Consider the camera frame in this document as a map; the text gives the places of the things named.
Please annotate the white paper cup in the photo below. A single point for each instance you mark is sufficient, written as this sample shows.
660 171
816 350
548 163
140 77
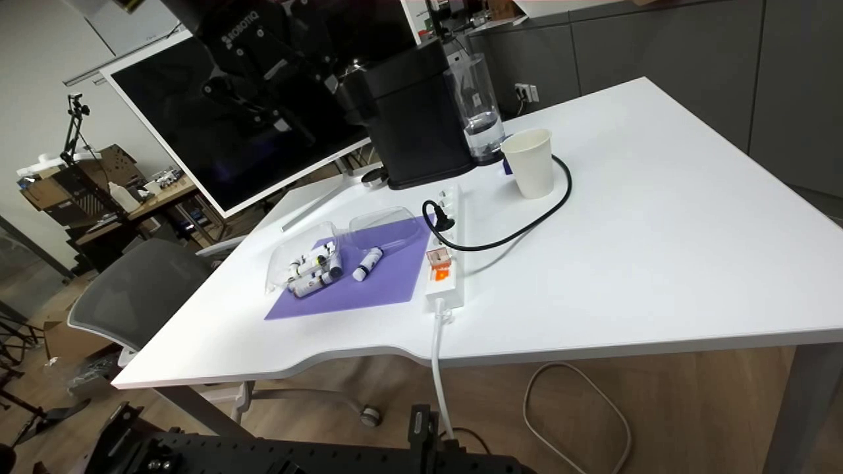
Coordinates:
534 162

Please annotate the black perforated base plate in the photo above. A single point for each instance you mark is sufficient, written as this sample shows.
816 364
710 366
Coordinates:
264 455

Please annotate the grey table leg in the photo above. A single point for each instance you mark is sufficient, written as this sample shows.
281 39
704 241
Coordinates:
198 409
805 412

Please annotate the white framed computer monitor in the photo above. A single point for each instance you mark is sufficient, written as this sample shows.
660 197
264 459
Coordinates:
174 133

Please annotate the purple mat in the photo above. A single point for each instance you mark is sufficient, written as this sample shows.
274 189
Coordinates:
385 280

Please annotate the cluttered wooden desk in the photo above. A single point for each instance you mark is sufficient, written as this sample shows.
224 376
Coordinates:
115 187

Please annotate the grey office chair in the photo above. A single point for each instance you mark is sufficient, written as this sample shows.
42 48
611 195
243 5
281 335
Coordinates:
140 289

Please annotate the white power strip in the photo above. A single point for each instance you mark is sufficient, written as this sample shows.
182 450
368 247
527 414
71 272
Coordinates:
445 264

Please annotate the white marker dark blue cap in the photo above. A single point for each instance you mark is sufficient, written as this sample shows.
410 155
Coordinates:
368 264

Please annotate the black coffee machine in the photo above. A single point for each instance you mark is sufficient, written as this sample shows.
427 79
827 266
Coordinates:
412 122

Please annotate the white marker yellow band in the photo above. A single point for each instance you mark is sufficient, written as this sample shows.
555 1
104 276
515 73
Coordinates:
328 253

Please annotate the black camera tripod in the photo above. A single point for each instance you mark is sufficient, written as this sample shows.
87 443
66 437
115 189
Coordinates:
74 122

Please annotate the clear plastic box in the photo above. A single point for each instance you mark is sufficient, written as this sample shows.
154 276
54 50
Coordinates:
281 266

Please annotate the black stand legs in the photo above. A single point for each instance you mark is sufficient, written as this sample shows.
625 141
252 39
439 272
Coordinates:
21 386

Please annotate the clear water bottle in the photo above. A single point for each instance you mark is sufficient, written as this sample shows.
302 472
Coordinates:
477 95

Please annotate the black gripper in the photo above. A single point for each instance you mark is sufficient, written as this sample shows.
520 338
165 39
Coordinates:
240 39

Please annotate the white marker tube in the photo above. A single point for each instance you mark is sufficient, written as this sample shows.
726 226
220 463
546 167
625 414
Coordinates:
310 284
304 264

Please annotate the white wall socket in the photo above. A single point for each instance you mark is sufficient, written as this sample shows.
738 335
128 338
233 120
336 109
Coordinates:
527 92

